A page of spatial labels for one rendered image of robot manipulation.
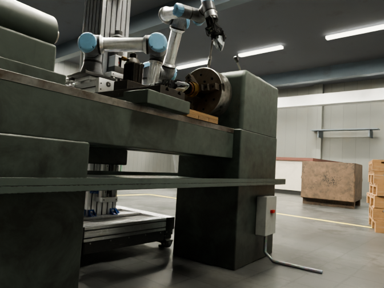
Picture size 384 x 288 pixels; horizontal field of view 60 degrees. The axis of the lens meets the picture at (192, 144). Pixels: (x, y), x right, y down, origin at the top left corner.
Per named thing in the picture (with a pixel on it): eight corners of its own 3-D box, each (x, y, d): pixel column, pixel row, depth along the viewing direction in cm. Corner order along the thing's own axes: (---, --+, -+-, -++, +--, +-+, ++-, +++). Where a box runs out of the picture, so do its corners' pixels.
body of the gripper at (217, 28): (206, 36, 196) (202, 19, 199) (214, 42, 203) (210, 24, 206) (217, 30, 192) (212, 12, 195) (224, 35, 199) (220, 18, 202)
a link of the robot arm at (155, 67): (151, 44, 229) (138, 114, 225) (151, 38, 218) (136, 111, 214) (168, 47, 230) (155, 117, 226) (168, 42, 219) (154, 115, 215)
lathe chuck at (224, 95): (185, 117, 226) (192, 71, 225) (225, 121, 207) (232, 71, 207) (177, 115, 218) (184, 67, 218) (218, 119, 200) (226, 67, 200)
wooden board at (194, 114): (169, 125, 213) (170, 119, 213) (218, 124, 192) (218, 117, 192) (135, 118, 188) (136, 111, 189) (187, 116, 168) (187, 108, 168)
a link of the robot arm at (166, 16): (154, 4, 242) (178, -2, 199) (168, 8, 247) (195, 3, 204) (152, 21, 245) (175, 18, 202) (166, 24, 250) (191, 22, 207)
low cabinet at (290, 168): (343, 194, 1059) (344, 162, 1065) (311, 196, 859) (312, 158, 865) (280, 188, 1199) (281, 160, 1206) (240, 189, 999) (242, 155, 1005)
